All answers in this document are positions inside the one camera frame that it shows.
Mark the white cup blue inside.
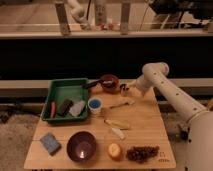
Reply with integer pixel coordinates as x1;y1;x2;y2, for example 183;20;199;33
87;97;102;115

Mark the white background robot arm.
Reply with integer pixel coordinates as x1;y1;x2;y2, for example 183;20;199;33
67;0;91;30

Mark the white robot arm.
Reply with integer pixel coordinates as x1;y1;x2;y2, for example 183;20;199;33
127;62;213;171

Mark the wooden spoon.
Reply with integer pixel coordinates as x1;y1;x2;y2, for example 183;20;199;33
109;101;135;109

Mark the wooden knife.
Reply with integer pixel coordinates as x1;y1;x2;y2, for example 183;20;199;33
104;119;130;130

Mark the grey cloth in tray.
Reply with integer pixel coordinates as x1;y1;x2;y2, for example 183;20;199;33
69;100;85;117

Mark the green plastic tray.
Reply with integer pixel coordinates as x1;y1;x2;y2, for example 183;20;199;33
41;78;88;124

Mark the dark brush block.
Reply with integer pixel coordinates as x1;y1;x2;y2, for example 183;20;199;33
57;99;73;117

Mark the orange fruit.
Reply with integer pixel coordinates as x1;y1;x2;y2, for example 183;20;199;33
107;143;122;160

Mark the bunch of dark grapes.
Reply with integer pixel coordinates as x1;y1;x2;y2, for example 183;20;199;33
126;146;159;163

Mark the purple bowl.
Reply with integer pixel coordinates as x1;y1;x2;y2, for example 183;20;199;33
66;131;97;163

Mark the red marker in tray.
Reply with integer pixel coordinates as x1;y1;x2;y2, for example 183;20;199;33
50;101;56;118

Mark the blue sponge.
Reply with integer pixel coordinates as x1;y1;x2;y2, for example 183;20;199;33
40;133;61;155

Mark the red-brown pan with handle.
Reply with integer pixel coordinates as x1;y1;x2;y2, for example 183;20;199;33
83;74;119;94

